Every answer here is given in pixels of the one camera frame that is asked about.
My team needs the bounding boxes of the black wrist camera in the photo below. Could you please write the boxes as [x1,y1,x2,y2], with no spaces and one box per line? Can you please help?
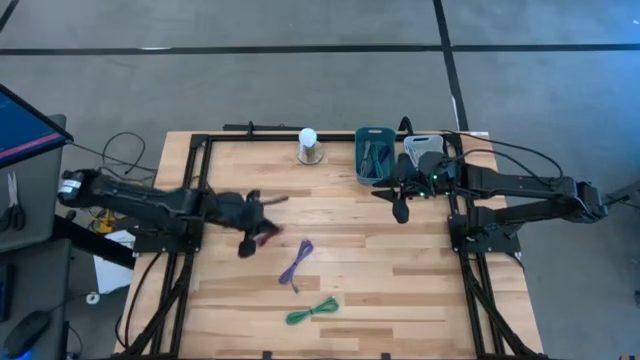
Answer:
[391,198,411,225]
[237,237,258,260]

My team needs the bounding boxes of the computer monitor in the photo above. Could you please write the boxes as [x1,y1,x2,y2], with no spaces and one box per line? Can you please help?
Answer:
[0,83,75,170]

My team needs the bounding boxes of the long black right arm cable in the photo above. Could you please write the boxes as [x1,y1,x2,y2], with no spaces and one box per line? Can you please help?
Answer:
[439,129,565,177]

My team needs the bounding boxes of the dark rectangular device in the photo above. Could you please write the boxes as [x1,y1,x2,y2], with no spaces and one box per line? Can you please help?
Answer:
[0,263,16,323]

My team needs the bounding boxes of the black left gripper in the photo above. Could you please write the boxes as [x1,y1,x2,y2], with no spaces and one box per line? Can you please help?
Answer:
[204,189,290,246]

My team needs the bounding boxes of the grey chair base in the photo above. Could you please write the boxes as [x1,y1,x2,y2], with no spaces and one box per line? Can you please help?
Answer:
[607,182,640,209]

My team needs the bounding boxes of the green USB cable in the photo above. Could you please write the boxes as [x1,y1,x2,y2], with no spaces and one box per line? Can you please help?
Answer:
[285,295,341,326]

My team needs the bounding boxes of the black floor cable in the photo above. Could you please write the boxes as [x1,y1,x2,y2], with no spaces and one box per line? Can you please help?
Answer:
[101,131,159,176]

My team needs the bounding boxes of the grey desk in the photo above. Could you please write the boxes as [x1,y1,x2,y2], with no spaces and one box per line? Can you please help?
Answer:
[0,113,74,360]

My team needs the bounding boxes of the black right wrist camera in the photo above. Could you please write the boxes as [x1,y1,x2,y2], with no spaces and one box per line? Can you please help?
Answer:
[391,198,411,225]

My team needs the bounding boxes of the white bulb table lamp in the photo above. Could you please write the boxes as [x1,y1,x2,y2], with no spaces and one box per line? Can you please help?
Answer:
[296,127,325,166]

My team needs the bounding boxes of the yellow cable coil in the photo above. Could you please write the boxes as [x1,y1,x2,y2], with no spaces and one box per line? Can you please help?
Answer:
[92,207,121,235]

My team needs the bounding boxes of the lavender USB cable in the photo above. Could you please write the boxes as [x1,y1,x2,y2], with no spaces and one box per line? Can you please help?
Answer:
[277,239,315,295]

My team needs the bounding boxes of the white plastic bin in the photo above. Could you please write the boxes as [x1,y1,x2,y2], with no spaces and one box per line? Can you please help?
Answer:
[402,133,446,169]

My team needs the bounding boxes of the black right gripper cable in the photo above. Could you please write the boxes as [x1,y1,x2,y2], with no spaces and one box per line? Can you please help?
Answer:
[452,147,551,181]

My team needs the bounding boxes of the black computer mouse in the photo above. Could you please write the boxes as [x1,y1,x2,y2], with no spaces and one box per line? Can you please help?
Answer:
[2,309,53,360]

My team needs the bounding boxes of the teal plastic bin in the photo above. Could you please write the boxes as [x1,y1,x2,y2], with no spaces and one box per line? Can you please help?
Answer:
[354,126,401,187]

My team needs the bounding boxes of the black aluminium table frame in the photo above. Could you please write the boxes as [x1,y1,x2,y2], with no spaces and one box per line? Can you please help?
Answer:
[112,119,549,360]

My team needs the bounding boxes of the black flat bar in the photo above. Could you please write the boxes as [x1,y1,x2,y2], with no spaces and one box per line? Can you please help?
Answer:
[52,217,137,271]

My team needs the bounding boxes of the black handled scissors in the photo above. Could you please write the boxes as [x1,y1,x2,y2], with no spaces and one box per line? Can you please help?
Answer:
[0,170,27,234]

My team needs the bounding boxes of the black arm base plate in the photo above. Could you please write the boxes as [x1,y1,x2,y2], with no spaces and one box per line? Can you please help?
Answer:
[447,213,522,254]
[132,227,205,254]

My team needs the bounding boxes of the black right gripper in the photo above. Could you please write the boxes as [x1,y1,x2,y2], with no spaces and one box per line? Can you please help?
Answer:
[370,152,459,202]

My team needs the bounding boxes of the white paper sheet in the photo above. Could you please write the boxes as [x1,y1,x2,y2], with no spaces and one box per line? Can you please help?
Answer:
[92,228,137,295]

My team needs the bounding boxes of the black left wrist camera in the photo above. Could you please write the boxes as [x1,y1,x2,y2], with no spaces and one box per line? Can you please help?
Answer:
[237,237,258,260]

